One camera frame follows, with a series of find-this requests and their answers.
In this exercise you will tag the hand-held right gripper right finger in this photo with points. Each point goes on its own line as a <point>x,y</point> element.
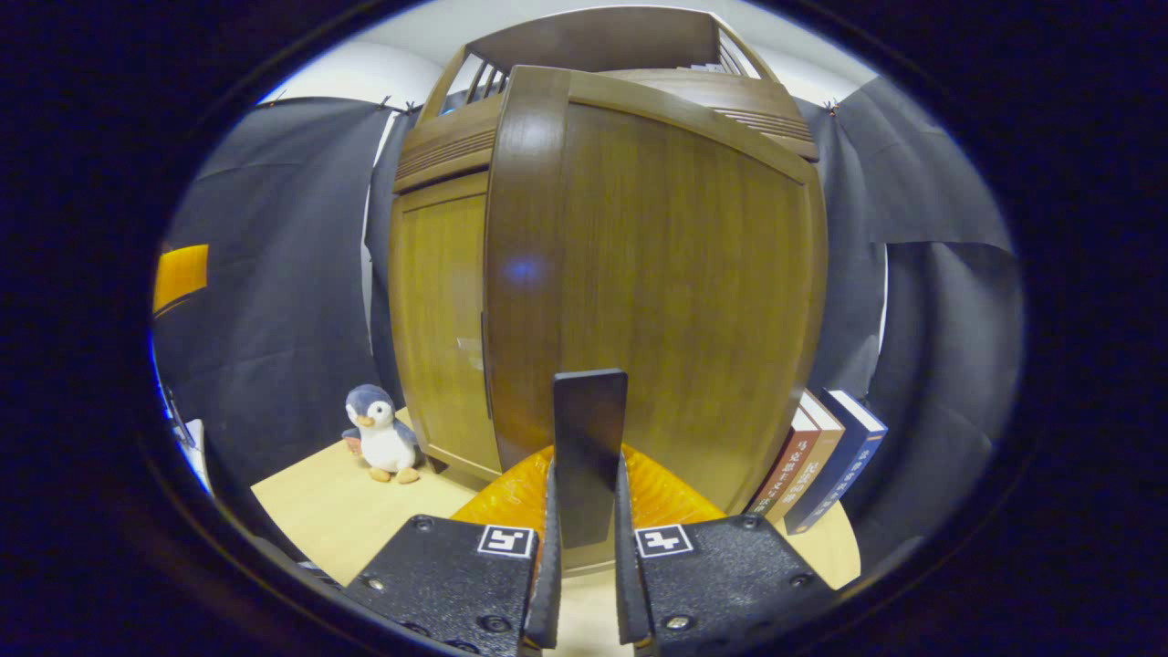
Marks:
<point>630,593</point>

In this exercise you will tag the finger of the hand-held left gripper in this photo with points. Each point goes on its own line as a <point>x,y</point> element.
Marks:
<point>181,276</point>

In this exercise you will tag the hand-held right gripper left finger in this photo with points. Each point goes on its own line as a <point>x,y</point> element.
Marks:
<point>545,602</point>

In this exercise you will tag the wooden cabinet door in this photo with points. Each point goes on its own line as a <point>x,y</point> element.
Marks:
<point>443,328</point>
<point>675,274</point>

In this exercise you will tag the wooden double-door shoe cabinet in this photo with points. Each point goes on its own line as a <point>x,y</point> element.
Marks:
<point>593,36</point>

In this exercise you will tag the penguin plush toy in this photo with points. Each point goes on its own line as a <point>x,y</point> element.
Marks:
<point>383,443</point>

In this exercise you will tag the tan brown book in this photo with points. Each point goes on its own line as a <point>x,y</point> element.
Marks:
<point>819,438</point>

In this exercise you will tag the navy blue book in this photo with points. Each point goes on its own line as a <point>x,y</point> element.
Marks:
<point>844,456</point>

